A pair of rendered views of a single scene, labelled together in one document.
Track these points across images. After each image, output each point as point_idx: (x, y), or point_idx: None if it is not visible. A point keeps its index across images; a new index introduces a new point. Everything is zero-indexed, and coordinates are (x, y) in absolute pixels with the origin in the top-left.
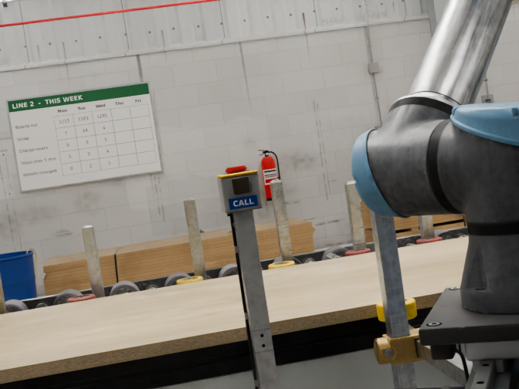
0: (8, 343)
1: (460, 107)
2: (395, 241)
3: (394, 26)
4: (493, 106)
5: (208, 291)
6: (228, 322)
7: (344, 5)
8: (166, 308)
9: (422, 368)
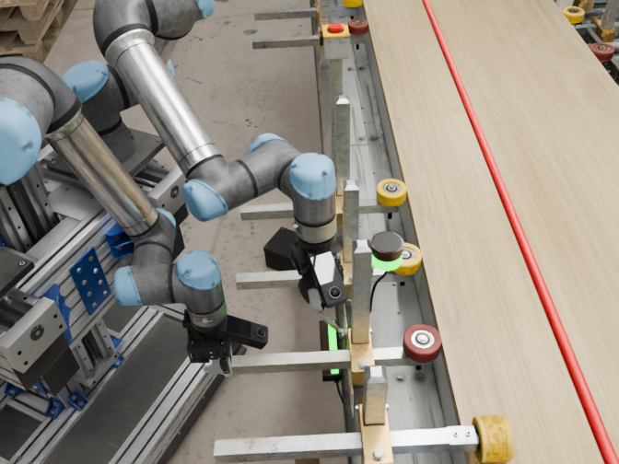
0: (446, 40)
1: (86, 61)
2: (336, 142)
3: None
4: (76, 69)
5: (563, 108)
6: (414, 117)
7: None
8: (503, 90)
9: (416, 246)
